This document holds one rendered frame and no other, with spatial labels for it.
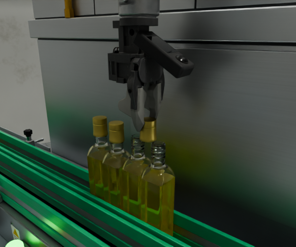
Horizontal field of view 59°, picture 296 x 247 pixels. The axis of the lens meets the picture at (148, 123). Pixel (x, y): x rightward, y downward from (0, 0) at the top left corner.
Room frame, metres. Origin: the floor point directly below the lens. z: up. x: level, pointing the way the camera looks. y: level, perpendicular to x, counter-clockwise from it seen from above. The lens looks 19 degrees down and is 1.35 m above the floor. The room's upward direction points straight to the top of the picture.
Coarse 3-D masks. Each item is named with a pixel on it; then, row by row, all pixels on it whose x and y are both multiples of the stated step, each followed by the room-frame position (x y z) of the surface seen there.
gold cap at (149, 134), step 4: (144, 120) 0.50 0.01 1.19; (148, 120) 0.50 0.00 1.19; (152, 120) 0.50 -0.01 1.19; (144, 124) 0.49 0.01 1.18; (148, 124) 0.49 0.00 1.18; (152, 124) 0.49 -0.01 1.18; (144, 128) 0.49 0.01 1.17; (148, 128) 0.49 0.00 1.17; (152, 128) 0.49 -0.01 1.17; (140, 132) 0.50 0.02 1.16; (144, 132) 0.49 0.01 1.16; (148, 132) 0.49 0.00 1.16; (152, 132) 0.49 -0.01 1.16; (140, 136) 0.50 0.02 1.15; (144, 136) 0.49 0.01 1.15; (148, 136) 0.49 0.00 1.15; (152, 136) 0.49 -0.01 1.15; (156, 136) 0.51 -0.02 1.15; (140, 140) 0.50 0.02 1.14; (144, 140) 0.49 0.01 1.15; (148, 140) 0.49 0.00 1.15; (152, 140) 0.49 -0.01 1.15
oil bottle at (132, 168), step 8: (128, 160) 0.51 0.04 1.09; (136, 160) 0.51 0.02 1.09; (144, 160) 0.51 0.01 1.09; (128, 168) 0.50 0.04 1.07; (136, 168) 0.49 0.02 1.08; (144, 168) 0.50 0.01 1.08; (128, 176) 0.50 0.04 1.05; (136, 176) 0.49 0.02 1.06; (128, 184) 0.50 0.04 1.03; (136, 184) 0.49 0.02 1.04; (128, 192) 0.50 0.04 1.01; (136, 192) 0.49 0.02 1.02; (128, 200) 0.51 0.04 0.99; (136, 200) 0.49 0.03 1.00; (128, 208) 0.51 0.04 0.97; (136, 208) 0.49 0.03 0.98; (136, 216) 0.49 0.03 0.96
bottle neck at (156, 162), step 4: (152, 144) 0.48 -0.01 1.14; (156, 144) 0.49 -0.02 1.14; (160, 144) 0.49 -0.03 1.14; (164, 144) 0.48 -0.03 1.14; (152, 148) 0.48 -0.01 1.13; (156, 148) 0.47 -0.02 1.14; (160, 148) 0.47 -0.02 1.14; (164, 148) 0.48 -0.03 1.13; (152, 152) 0.48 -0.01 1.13; (156, 152) 0.47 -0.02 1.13; (160, 152) 0.47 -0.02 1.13; (164, 152) 0.48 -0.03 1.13; (152, 156) 0.48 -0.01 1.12; (156, 156) 0.47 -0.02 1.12; (160, 156) 0.47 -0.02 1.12; (164, 156) 0.48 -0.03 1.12; (152, 160) 0.48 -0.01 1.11; (156, 160) 0.47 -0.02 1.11; (160, 160) 0.47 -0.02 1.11; (164, 160) 0.48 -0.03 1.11; (152, 164) 0.48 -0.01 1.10; (156, 164) 0.47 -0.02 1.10; (160, 164) 0.47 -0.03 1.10; (164, 164) 0.48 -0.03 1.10
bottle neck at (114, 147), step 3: (111, 144) 0.55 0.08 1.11; (114, 144) 0.54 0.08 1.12; (117, 144) 0.54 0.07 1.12; (120, 144) 0.54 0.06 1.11; (111, 147) 0.55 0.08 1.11; (114, 147) 0.54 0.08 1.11; (117, 147) 0.54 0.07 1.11; (120, 147) 0.54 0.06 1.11; (111, 150) 0.55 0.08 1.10; (114, 150) 0.54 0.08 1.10; (117, 150) 0.54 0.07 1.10; (120, 150) 0.54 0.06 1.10
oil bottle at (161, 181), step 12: (156, 168) 0.47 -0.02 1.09; (168, 168) 0.48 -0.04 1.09; (144, 180) 0.47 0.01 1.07; (156, 180) 0.45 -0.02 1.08; (168, 180) 0.46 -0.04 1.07; (144, 192) 0.47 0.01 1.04; (156, 192) 0.45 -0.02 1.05; (168, 192) 0.47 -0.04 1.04; (144, 204) 0.47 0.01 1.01; (156, 204) 0.45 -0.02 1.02; (168, 204) 0.47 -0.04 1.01; (144, 216) 0.47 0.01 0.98; (156, 216) 0.45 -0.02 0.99; (168, 216) 0.47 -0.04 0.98; (168, 228) 0.47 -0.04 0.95
